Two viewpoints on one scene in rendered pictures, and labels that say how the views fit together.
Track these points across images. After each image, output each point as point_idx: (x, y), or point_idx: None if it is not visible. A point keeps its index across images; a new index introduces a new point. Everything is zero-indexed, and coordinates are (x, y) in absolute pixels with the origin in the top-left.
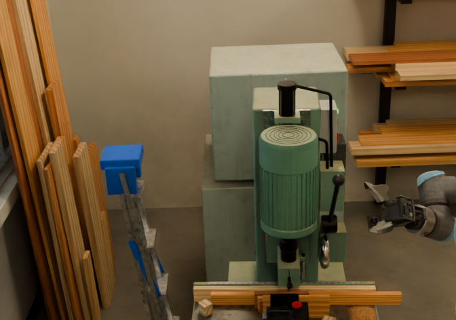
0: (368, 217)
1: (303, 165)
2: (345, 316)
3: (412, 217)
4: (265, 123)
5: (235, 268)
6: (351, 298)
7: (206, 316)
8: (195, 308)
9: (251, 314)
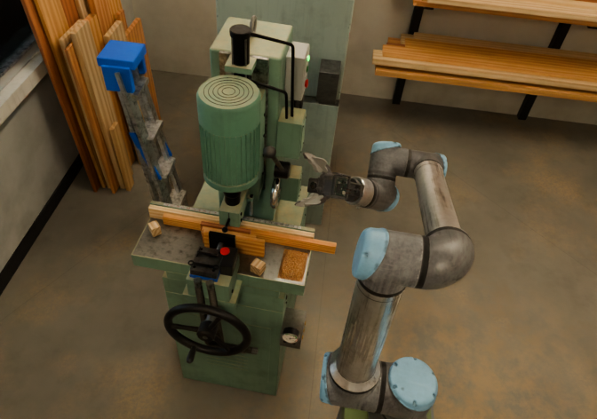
0: (309, 180)
1: (236, 129)
2: (279, 258)
3: (345, 195)
4: (221, 65)
5: None
6: (290, 241)
7: (154, 236)
8: (147, 225)
9: (195, 241)
